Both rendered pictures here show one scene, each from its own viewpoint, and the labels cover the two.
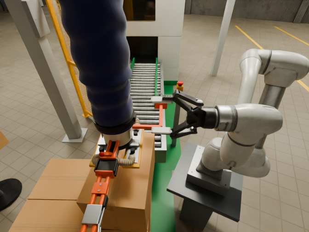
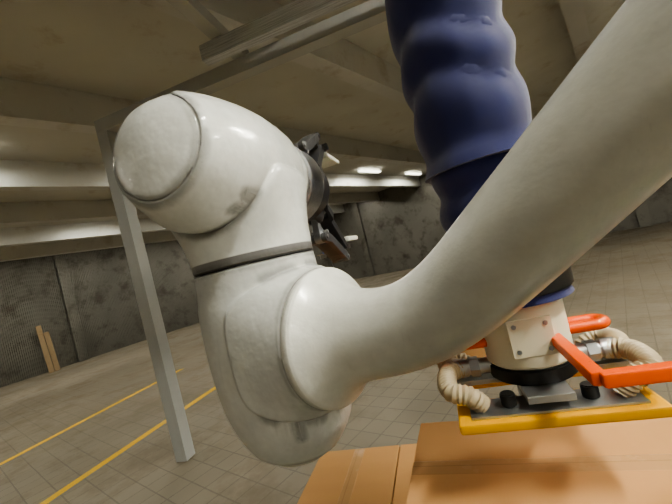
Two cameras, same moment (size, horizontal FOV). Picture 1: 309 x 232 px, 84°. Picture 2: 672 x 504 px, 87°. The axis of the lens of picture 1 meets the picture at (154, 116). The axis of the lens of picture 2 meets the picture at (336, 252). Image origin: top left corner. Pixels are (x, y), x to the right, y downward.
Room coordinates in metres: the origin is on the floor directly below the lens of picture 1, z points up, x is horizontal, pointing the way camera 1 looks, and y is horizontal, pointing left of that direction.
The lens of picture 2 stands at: (0.58, -0.60, 1.49)
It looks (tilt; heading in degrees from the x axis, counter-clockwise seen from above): 0 degrees down; 104
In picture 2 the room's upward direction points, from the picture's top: 14 degrees counter-clockwise
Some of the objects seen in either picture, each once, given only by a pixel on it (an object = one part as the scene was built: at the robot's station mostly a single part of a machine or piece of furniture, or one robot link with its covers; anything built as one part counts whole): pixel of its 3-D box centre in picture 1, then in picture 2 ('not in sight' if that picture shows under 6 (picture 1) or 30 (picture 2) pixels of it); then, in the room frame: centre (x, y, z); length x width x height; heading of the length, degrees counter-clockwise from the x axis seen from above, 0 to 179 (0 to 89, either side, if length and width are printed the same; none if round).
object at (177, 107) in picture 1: (176, 119); not in sight; (1.68, -0.28, 0.50); 0.07 x 0.07 x 1.00; 89
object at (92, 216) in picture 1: (93, 216); not in sight; (0.27, 0.24, 1.22); 0.07 x 0.07 x 0.04; 88
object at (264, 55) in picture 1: (253, 60); not in sight; (0.95, -0.56, 1.57); 0.18 x 0.14 x 0.13; 156
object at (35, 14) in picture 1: (37, 18); not in sight; (1.87, 1.13, 1.62); 0.20 x 0.05 x 0.30; 179
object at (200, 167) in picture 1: (212, 161); not in sight; (0.76, -0.43, 0.88); 0.22 x 0.18 x 0.06; 152
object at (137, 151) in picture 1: (134, 143); (549, 400); (0.73, 0.13, 1.12); 0.34 x 0.10 x 0.05; 178
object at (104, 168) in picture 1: (106, 167); not in sight; (0.48, 0.23, 1.23); 0.10 x 0.08 x 0.06; 88
